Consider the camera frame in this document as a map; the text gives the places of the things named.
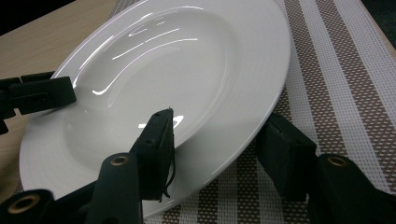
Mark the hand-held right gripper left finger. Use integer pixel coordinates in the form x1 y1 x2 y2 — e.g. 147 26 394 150
129 107 177 202

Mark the white round ceramic plate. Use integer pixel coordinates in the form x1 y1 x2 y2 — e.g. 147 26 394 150
19 0 292 219

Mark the brown white striped woven placemat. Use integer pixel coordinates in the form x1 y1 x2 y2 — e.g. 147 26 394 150
12 0 396 224

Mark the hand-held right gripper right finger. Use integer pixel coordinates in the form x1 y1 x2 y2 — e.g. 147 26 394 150
255 112 318 203

